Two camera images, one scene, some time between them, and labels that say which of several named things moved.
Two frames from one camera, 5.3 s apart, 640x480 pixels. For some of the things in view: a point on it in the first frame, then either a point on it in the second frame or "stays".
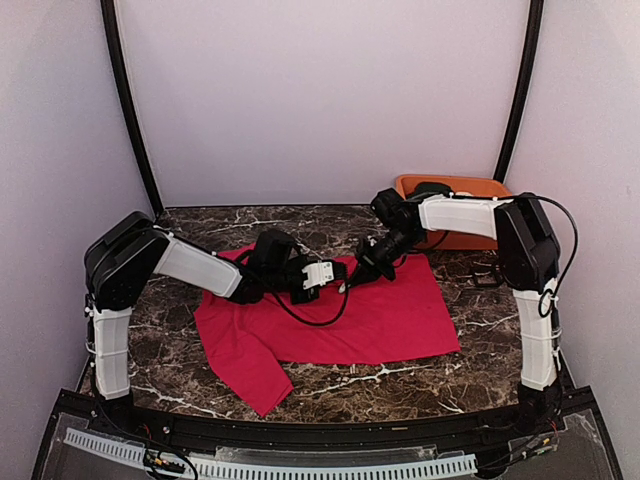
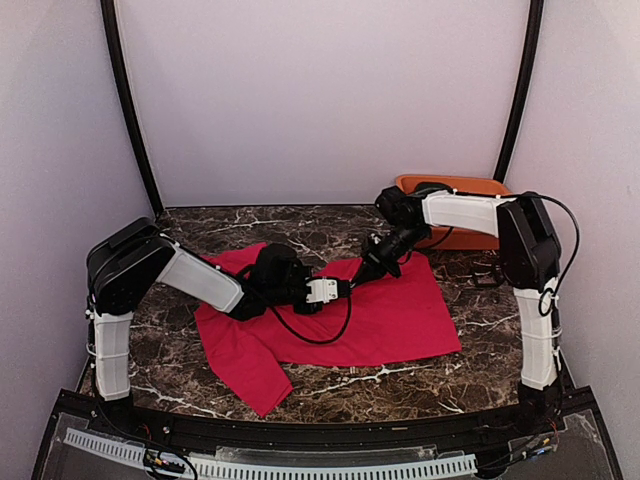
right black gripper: x=367 y=255 stays
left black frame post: x=109 y=13 stays
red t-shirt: x=404 y=315 stays
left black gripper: x=301 y=298 → x=310 y=310
